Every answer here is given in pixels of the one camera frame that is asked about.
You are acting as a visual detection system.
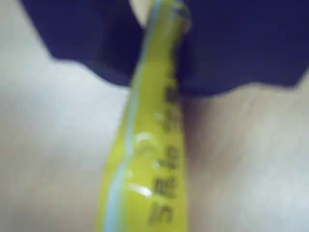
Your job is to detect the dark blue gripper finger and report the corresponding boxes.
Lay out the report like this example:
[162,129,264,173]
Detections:
[178,0,309,96]
[18,0,147,88]

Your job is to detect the yellow instant coffee stick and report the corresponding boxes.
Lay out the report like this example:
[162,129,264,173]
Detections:
[93,0,193,232]

